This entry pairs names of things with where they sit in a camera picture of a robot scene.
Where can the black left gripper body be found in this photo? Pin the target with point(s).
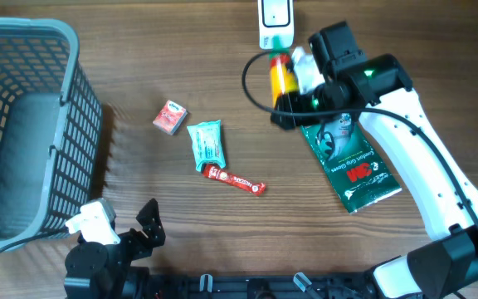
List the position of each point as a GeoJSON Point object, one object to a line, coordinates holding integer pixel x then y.
{"type": "Point", "coordinates": [134, 246]}

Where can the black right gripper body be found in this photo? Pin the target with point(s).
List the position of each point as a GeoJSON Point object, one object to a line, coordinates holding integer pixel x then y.
{"type": "Point", "coordinates": [315, 98]}

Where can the red sriracha sauce bottle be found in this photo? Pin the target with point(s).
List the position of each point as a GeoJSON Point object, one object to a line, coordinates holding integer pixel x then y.
{"type": "Point", "coordinates": [282, 78]}

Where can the green 3M gloves pack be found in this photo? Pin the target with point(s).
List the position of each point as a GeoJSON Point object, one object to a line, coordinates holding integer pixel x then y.
{"type": "Point", "coordinates": [357, 173]}

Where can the red Nescafe sachet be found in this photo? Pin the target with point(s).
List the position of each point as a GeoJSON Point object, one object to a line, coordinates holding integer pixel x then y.
{"type": "Point", "coordinates": [214, 172]}

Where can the mint toilet wipes pack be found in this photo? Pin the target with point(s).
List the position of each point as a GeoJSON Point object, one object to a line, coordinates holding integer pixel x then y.
{"type": "Point", "coordinates": [207, 144]}

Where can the small red tissue pack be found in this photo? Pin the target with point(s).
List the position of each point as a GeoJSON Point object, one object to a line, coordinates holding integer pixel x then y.
{"type": "Point", "coordinates": [170, 117]}

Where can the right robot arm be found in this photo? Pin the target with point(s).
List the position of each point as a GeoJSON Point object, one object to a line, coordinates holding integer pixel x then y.
{"type": "Point", "coordinates": [379, 95]}

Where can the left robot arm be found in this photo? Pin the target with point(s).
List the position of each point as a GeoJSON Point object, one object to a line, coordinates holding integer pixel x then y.
{"type": "Point", "coordinates": [100, 265]}

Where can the white barcode scanner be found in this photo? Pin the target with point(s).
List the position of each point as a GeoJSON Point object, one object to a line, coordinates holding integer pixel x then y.
{"type": "Point", "coordinates": [276, 20]}

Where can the grey plastic basket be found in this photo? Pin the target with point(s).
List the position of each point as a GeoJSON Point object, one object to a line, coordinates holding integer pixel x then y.
{"type": "Point", "coordinates": [50, 124]}

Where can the black mounting rail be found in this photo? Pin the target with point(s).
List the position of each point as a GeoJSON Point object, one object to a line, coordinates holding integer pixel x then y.
{"type": "Point", "coordinates": [264, 286]}

